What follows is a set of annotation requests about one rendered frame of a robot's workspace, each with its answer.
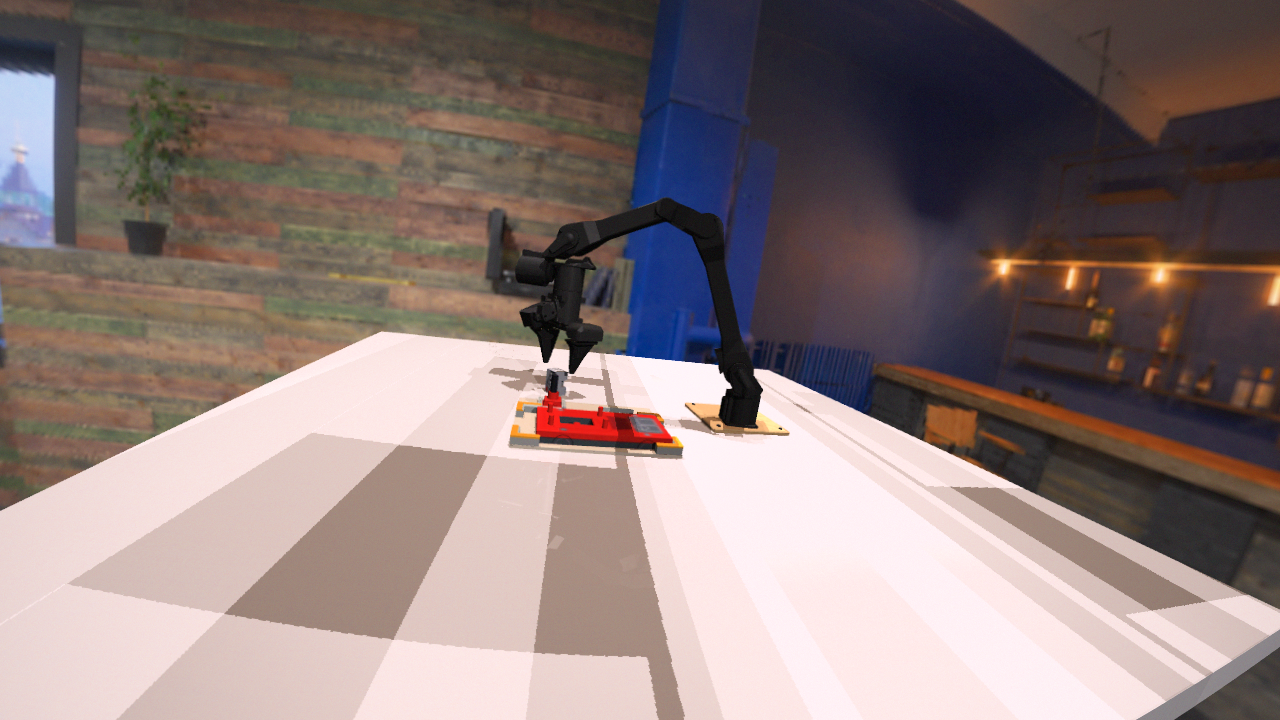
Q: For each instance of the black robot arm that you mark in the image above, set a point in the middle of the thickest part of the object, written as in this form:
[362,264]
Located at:
[739,407]

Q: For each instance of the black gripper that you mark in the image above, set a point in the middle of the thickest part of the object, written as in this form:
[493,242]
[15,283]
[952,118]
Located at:
[583,336]

